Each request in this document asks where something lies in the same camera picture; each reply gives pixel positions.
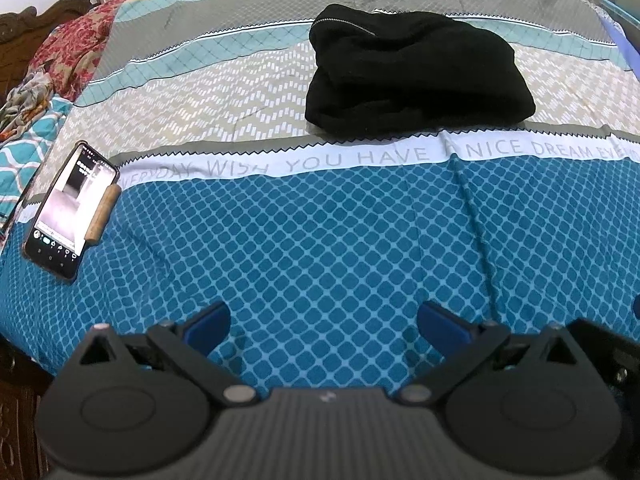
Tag grey orange printed cloth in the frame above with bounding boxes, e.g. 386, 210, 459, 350
0, 70, 56, 142

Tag black pants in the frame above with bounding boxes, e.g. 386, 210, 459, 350
305, 4, 537, 138

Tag teal patterned bed sheet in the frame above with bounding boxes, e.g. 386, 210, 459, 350
0, 0, 640, 396

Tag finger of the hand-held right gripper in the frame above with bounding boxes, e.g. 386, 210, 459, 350
570, 316, 640, 391

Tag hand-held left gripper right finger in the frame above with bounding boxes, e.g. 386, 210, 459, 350
400, 301, 576, 407

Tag black smartphone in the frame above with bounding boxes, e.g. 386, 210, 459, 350
22, 141, 120, 281

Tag teal white patterned quilt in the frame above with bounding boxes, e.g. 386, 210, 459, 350
0, 97, 73, 221

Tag wooden stick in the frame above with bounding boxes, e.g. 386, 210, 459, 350
86, 184, 122, 248

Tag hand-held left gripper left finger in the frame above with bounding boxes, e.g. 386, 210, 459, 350
77, 301, 262, 407

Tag periwinkle blue cloth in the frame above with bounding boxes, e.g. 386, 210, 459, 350
602, 15, 640, 81

